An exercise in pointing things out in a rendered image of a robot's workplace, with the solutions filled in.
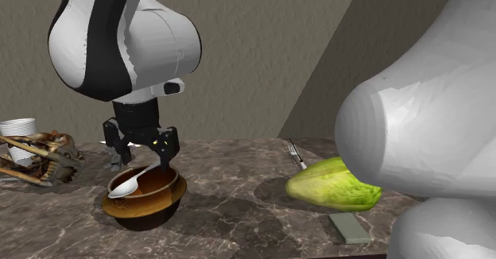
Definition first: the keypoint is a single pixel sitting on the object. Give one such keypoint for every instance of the silver fork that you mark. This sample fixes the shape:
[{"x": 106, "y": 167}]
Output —
[{"x": 297, "y": 156}]

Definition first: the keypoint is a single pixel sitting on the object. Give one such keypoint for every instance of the brown ceramic bowl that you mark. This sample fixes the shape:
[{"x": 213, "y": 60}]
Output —
[{"x": 155, "y": 206}]

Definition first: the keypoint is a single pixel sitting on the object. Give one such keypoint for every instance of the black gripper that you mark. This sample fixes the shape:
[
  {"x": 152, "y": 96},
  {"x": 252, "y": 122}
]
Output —
[{"x": 135, "y": 117}]

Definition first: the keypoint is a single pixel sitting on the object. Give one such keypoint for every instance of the brown creature figure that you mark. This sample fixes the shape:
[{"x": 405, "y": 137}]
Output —
[{"x": 58, "y": 161}]

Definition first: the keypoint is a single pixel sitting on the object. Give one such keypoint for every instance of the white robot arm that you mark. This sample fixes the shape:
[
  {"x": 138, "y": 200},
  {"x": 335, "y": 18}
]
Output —
[{"x": 426, "y": 115}]

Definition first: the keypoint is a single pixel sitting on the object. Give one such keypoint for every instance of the white ribbed cup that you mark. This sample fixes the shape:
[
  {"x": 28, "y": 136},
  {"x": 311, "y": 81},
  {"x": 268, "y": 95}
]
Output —
[{"x": 17, "y": 128}]

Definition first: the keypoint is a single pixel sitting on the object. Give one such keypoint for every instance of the green lettuce head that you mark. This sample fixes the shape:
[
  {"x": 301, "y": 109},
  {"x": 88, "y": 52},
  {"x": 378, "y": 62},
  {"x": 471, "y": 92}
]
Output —
[{"x": 329, "y": 186}]

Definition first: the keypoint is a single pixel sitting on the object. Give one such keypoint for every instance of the white spoon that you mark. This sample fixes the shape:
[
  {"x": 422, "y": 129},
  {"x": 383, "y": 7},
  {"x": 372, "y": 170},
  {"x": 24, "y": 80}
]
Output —
[{"x": 123, "y": 188}]

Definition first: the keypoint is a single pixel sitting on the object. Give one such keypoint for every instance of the grey flat block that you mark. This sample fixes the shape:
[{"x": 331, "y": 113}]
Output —
[{"x": 350, "y": 228}]

